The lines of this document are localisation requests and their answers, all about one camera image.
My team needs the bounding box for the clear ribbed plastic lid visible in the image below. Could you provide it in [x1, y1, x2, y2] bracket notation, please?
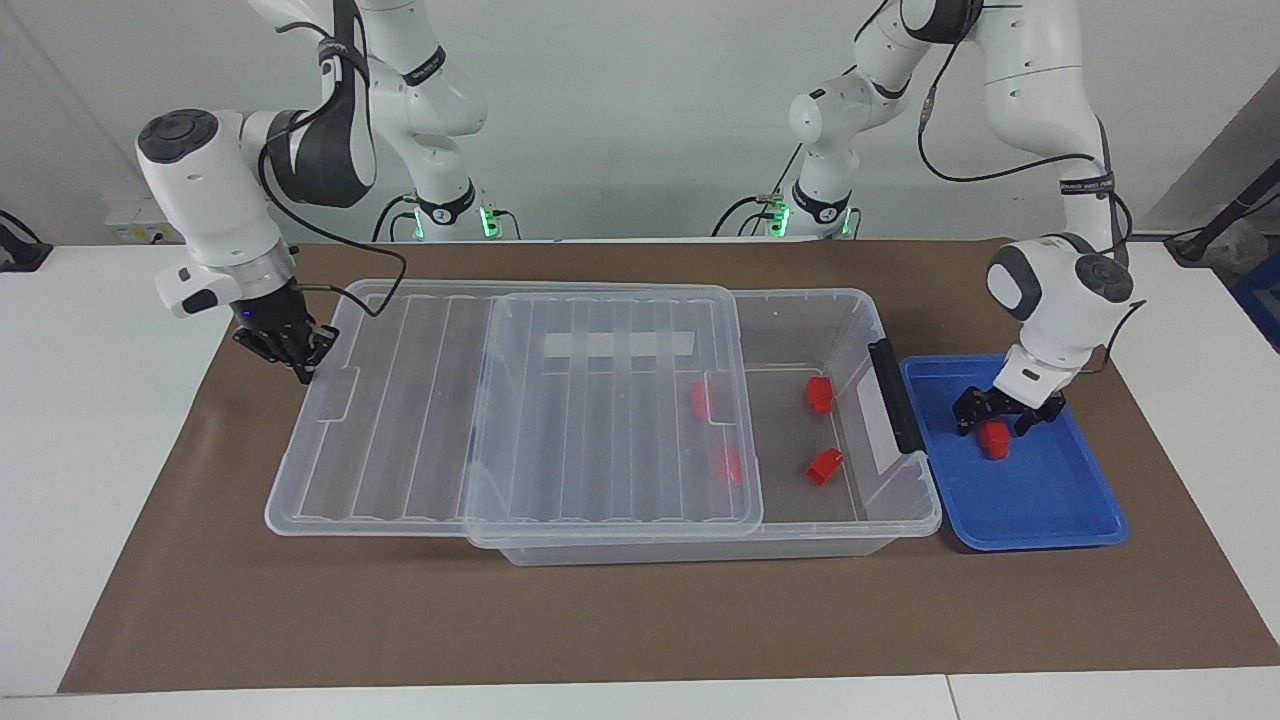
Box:
[265, 280, 764, 549]

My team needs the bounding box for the blue plastic tray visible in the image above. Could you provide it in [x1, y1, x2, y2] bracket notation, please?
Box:
[900, 353, 1131, 553]

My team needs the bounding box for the clear plastic storage box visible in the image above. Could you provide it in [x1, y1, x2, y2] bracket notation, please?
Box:
[465, 288, 943, 568]

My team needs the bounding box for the white power strip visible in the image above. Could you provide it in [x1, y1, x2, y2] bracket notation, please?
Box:
[105, 200, 186, 244]

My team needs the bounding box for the brown paper table mat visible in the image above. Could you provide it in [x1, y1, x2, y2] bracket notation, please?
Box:
[58, 240, 1280, 694]

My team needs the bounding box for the blue crate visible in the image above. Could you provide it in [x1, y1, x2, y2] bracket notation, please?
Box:
[1232, 250, 1280, 351]

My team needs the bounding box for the black table clamp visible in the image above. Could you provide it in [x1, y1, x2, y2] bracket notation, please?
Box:
[0, 210, 53, 273]

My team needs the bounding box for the crumpled grey plastic bag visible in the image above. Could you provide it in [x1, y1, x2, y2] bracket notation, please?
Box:
[1205, 215, 1271, 271]

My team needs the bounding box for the black tripod pole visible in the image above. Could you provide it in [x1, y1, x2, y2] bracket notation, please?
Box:
[1165, 160, 1280, 266]

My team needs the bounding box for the black box latch handle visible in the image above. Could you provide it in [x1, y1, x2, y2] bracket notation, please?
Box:
[868, 340, 926, 456]

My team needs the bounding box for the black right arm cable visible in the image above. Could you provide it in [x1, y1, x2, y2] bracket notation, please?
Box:
[258, 20, 408, 319]

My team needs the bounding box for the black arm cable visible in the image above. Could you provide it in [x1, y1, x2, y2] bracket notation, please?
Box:
[918, 0, 1146, 376]
[258, 20, 408, 319]

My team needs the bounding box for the black base cable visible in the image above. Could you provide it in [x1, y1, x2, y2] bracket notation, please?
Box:
[712, 145, 804, 238]
[375, 195, 421, 243]

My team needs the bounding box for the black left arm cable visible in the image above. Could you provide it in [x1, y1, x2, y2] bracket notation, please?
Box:
[918, 0, 1146, 376]

